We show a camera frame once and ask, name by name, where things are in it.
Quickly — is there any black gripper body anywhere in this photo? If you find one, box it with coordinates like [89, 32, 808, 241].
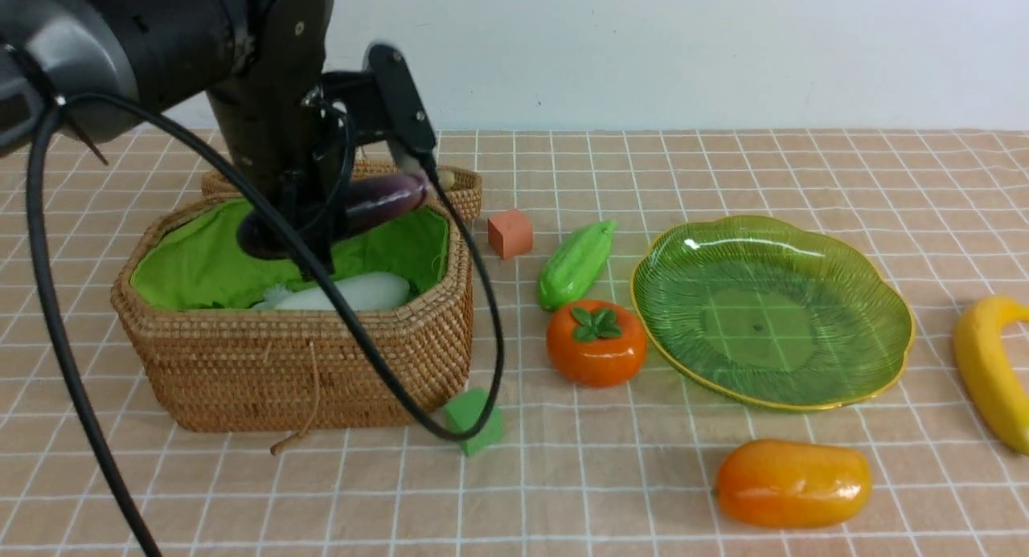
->
[205, 0, 379, 220]

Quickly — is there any dark purple toy eggplant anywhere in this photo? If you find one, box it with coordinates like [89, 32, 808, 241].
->
[273, 172, 433, 260]

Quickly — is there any white toy radish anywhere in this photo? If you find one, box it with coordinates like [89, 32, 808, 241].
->
[252, 272, 412, 312]

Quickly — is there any green toy bitter gourd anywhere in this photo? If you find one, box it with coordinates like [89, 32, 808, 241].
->
[537, 220, 617, 312]

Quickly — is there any orange toy persimmon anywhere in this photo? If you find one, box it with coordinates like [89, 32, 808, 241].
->
[545, 300, 648, 388]

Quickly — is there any orange toy mango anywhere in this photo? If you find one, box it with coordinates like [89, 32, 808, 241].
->
[714, 439, 872, 529]

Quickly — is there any yellow toy banana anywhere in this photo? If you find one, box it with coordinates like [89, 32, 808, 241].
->
[952, 295, 1028, 456]

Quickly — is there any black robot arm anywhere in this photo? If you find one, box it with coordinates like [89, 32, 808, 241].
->
[2, 0, 342, 207]

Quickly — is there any woven rattan basket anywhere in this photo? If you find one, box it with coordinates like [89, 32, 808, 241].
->
[111, 195, 474, 432]

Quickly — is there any orange foam cube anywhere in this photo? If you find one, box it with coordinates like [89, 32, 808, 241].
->
[486, 209, 535, 260]

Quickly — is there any green foam cube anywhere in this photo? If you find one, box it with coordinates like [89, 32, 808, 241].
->
[443, 387, 504, 457]

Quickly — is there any green glass plate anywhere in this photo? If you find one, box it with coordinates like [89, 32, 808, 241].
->
[629, 215, 916, 413]

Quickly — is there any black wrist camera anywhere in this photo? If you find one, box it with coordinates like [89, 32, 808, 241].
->
[365, 41, 437, 176]

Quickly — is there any black cable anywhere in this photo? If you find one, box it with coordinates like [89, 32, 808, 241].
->
[26, 91, 506, 557]

